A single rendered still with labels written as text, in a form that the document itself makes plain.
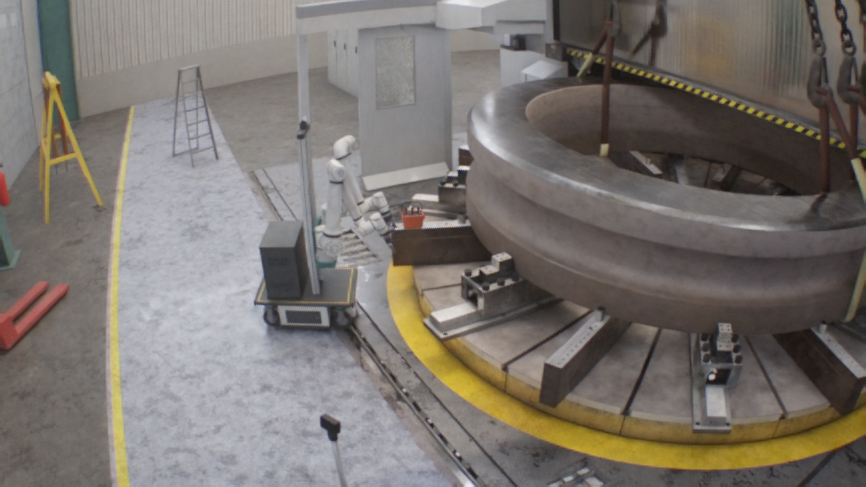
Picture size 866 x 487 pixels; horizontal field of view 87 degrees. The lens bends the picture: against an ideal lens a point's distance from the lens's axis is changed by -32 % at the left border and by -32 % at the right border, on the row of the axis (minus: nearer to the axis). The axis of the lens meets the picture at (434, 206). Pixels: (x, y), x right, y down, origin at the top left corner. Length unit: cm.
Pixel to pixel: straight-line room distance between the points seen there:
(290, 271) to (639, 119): 504
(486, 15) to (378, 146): 252
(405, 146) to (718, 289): 570
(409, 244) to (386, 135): 306
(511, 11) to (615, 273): 418
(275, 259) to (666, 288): 324
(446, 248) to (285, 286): 158
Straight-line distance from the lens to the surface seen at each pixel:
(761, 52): 679
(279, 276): 556
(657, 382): 466
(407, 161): 906
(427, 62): 885
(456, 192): 693
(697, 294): 451
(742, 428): 465
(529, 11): 798
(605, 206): 434
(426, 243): 602
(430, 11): 861
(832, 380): 490
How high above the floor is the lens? 315
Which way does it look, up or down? 23 degrees down
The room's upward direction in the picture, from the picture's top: 1 degrees counter-clockwise
